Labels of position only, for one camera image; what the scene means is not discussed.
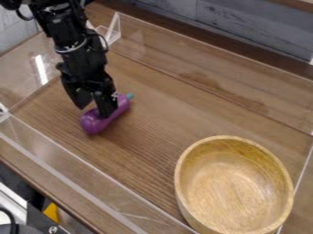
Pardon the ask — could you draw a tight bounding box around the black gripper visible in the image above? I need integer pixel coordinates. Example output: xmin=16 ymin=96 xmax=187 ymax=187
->
xmin=55 ymin=30 xmax=119 ymax=119

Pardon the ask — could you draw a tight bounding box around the clear acrylic corner bracket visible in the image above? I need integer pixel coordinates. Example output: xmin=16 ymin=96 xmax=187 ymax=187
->
xmin=87 ymin=13 xmax=120 ymax=48

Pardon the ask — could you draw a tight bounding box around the purple toy eggplant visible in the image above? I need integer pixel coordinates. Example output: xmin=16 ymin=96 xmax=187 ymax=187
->
xmin=80 ymin=93 xmax=135 ymax=134

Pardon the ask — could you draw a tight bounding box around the yellow black equipment base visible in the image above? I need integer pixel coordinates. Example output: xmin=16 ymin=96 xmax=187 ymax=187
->
xmin=0 ymin=163 xmax=94 ymax=234

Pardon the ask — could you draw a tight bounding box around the black cable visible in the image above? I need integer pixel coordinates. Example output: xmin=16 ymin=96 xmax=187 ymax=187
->
xmin=0 ymin=207 xmax=19 ymax=234

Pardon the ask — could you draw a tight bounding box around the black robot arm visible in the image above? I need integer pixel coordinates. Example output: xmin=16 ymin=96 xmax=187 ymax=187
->
xmin=0 ymin=0 xmax=119 ymax=118

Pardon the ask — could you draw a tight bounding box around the brown wooden bowl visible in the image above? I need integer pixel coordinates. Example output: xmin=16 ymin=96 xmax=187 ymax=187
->
xmin=174 ymin=135 xmax=293 ymax=234

